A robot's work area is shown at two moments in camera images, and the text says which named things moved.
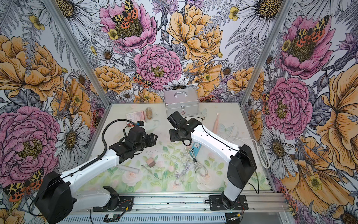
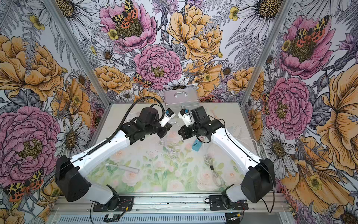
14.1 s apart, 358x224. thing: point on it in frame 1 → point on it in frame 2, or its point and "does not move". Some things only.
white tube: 128,169 does not move
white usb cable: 182,166 → 172,152
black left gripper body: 147,142 → 156,128
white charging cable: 197,166 → 218,179
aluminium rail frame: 264,208 does not move
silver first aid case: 185,101 does not move
